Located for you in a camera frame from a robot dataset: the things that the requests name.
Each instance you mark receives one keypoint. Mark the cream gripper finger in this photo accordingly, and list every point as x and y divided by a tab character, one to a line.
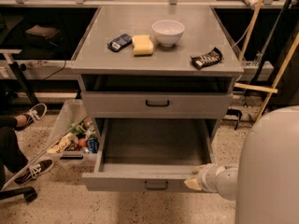
192	183

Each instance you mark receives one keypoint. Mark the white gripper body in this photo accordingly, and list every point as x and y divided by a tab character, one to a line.
204	177

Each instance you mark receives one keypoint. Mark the grey drawer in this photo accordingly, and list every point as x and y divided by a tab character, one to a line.
149	154
154	105

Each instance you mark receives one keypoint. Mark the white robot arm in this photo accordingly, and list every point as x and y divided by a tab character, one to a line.
265	183

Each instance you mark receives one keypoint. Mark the grey drawer cabinet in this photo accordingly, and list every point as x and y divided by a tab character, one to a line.
166	70

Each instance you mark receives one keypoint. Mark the grey top drawer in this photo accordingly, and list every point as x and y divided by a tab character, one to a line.
154	105

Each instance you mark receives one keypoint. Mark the blue soda can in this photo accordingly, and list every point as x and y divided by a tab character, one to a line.
92	145

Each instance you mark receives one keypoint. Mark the red apple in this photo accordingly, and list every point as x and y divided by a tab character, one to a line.
82	142

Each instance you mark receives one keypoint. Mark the clear plastic bin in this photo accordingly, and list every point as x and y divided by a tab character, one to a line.
72	113

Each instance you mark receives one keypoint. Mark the black candy bar wrapper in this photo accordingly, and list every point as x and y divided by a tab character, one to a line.
213	57

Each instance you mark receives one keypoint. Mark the tan snack bag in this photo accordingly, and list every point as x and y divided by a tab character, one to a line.
62	145

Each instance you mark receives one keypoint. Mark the yellow sponge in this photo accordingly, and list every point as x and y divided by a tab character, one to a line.
142	45

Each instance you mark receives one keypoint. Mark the white bowl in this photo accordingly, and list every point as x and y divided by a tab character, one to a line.
168	32

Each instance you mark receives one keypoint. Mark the black sneaker near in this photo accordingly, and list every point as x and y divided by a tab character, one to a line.
34	171

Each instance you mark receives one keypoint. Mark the black sneaker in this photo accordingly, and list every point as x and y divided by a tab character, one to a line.
34	114
34	171

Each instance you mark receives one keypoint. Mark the blue snack packet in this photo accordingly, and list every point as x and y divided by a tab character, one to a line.
119	43

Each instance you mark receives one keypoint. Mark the black chair base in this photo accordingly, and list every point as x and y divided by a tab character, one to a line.
29	193

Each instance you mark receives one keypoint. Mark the black sneaker far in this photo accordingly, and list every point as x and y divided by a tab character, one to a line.
34	114

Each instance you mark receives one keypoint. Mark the grey metal pole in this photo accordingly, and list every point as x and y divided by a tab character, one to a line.
80	131

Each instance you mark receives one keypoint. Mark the black trouser leg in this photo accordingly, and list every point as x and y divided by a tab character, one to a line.
10	153

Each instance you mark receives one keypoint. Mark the dark box under shelf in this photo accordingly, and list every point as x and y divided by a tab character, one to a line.
39	34

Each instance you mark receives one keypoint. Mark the wooden stick frame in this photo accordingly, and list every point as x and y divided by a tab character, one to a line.
259	60

